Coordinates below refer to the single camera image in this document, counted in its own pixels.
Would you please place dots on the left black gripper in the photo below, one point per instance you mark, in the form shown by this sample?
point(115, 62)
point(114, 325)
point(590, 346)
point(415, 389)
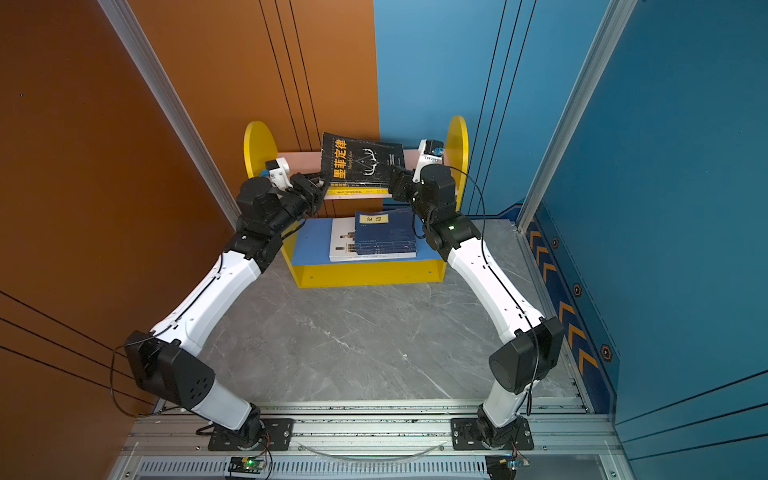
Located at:
point(311, 196)

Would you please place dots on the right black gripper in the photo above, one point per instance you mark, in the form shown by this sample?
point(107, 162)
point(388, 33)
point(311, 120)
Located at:
point(400, 186)

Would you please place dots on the dark blue book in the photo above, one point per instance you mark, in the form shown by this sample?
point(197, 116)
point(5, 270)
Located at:
point(385, 256)
point(385, 228)
point(371, 249)

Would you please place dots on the yellow book with cartoon man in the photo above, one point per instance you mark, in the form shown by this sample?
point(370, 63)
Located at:
point(357, 190)

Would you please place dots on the white book with brown bars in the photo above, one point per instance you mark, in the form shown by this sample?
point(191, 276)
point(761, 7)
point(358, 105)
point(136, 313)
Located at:
point(342, 243)

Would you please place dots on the dark book underneath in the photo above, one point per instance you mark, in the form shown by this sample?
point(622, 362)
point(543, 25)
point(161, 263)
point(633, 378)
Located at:
point(352, 162)

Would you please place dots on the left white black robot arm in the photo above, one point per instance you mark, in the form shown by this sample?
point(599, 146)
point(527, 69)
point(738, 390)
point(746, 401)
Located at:
point(164, 361)

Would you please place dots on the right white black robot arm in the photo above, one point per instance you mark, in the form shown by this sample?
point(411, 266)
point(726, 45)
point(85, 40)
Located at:
point(531, 342)

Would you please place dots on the yellow shelf with pink and blue boards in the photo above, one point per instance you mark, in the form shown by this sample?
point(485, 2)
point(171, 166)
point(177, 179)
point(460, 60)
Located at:
point(307, 253)

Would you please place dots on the left green circuit board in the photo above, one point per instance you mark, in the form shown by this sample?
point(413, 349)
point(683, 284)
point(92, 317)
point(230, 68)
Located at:
point(248, 467)

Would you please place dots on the green circuit board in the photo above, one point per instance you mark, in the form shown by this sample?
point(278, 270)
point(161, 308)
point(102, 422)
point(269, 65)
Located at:
point(505, 467)
point(248, 467)

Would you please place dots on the right green circuit board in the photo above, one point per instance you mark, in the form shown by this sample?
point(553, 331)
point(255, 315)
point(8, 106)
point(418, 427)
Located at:
point(505, 467)

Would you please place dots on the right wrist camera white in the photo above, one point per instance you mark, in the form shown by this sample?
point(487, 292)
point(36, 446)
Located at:
point(430, 152)

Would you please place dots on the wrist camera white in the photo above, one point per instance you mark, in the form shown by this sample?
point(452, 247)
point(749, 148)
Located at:
point(430, 152)
point(279, 173)

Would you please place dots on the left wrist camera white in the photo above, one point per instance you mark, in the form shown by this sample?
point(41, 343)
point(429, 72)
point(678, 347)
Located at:
point(279, 173)

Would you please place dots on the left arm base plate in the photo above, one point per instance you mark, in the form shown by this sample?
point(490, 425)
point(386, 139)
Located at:
point(274, 434)

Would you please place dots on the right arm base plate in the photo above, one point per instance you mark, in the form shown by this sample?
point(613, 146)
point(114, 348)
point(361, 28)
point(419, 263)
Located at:
point(473, 433)

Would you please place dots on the aluminium rail frame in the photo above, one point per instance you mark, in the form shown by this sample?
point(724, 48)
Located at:
point(378, 440)

